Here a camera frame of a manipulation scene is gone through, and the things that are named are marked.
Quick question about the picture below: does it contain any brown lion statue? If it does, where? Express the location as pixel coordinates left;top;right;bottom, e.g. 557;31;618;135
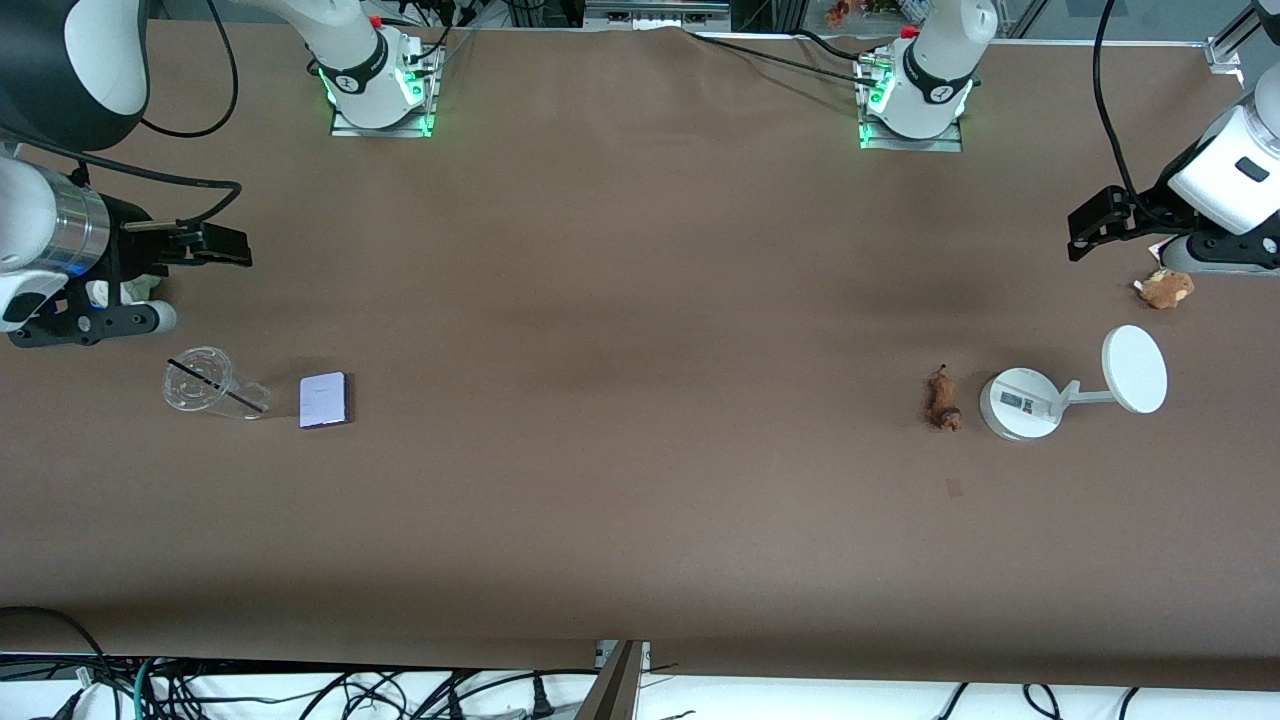
926;365;964;433

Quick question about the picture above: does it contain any aluminium table leg profile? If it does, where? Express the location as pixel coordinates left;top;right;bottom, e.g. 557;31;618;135
575;640;651;720

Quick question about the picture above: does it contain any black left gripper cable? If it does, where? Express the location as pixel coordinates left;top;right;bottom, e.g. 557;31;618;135
1093;0;1151;201

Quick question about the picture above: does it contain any lilac phone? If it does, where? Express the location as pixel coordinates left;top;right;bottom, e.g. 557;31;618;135
299;372;357;429

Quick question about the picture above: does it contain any clear plastic cup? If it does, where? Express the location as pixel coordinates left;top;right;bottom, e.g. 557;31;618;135
163;346;272;421

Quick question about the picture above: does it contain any silver metal bracket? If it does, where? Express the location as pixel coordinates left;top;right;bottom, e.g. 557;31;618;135
585;0;731;31

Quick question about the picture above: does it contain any brown plush toy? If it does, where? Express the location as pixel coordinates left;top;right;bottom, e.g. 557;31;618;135
1135;268;1196;310

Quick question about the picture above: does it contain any black drinking straw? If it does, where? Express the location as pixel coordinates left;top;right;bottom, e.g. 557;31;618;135
168;358;266;413

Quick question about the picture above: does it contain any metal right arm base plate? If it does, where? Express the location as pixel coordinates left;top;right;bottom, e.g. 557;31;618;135
330;45;437;139

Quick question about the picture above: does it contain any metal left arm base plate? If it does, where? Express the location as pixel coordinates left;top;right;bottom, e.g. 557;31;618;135
857;55;964;153

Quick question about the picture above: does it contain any grey-green Totoro plush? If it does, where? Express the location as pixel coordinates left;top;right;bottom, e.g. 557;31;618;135
88;275;162;307

